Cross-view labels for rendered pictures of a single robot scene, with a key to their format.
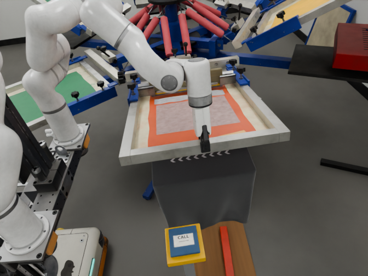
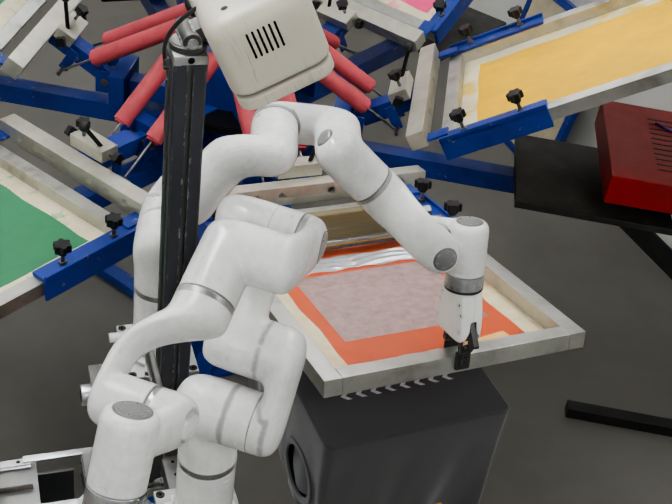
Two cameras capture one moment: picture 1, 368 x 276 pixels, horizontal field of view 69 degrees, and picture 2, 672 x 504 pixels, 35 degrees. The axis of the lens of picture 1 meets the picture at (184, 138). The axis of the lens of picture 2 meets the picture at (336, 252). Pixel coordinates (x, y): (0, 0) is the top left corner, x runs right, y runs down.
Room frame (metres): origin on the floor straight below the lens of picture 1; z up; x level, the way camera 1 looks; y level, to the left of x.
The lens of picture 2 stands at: (-0.69, 0.88, 2.60)
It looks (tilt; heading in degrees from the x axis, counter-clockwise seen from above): 36 degrees down; 334
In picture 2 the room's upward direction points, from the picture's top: 9 degrees clockwise
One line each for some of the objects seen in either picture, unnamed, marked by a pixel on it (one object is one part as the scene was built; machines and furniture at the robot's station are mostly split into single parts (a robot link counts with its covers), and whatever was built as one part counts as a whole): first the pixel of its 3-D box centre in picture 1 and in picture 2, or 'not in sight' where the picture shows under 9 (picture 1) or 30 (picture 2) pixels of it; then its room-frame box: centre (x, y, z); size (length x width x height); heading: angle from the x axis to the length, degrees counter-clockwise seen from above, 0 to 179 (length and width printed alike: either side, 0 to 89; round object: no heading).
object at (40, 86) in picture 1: (45, 87); (160, 250); (0.89, 0.48, 1.37); 0.13 x 0.10 x 0.16; 161
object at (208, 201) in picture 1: (206, 205); (404, 490); (0.72, -0.07, 0.74); 0.45 x 0.03 x 0.43; 92
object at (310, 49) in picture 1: (260, 58); (444, 164); (1.75, -0.62, 0.91); 1.34 x 0.41 x 0.08; 62
